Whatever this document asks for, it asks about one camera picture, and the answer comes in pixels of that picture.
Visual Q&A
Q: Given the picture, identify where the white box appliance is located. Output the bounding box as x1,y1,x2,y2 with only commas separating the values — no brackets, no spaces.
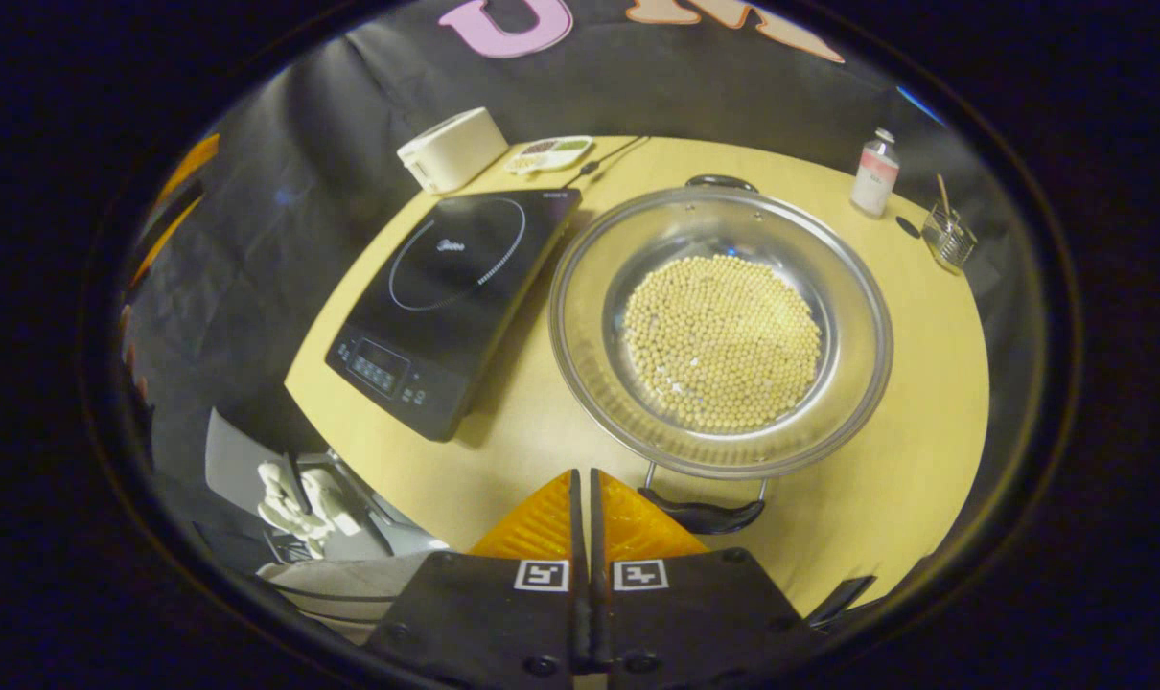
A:
397,106,510,196

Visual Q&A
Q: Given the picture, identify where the clear bottle with pink label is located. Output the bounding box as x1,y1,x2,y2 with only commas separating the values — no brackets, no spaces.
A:
849,127,901,218

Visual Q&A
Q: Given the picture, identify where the black flat object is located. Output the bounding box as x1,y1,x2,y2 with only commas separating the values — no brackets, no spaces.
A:
810,575,878,633

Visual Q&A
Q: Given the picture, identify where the wire mesh holder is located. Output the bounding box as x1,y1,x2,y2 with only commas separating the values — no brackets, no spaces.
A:
922,203,979,274

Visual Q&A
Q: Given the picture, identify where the black induction cooktop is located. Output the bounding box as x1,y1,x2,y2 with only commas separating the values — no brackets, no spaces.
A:
325,188,583,443

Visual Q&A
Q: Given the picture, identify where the steel pot with black handles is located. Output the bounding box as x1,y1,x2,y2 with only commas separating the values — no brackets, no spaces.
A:
548,174,894,536

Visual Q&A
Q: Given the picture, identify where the black backdrop cloth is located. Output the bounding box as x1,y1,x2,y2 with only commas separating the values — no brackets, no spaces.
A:
110,0,1051,499

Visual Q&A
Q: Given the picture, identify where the black power cable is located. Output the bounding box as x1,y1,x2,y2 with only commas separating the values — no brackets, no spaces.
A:
561,135,653,190

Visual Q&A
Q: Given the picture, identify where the white divided bean dish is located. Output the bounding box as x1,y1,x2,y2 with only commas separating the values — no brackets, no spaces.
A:
503,135,595,176

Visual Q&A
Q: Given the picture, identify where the white crumpled cloth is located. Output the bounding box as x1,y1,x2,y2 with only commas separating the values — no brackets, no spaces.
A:
257,460,362,559

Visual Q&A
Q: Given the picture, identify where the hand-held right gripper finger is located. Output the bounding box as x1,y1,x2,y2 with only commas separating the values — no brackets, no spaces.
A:
592,469,816,690
364,469,592,690

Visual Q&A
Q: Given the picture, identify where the pile of soybeans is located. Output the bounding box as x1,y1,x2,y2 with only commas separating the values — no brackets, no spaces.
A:
622,254,824,432

